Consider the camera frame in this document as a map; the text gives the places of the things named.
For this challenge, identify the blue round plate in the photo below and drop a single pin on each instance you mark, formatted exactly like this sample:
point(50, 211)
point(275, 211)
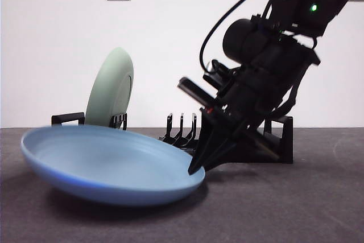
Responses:
point(108, 166)

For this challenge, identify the pale green round plate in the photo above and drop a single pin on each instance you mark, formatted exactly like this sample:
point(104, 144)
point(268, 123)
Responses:
point(111, 89)

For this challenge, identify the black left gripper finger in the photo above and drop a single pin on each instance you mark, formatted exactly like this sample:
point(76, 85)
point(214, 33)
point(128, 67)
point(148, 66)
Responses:
point(230, 147)
point(209, 137)

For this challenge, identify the black plate rack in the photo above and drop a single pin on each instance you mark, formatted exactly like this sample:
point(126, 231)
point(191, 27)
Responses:
point(281, 143)

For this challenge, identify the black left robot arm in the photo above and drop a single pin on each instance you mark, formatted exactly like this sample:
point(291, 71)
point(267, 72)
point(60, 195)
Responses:
point(307, 6)

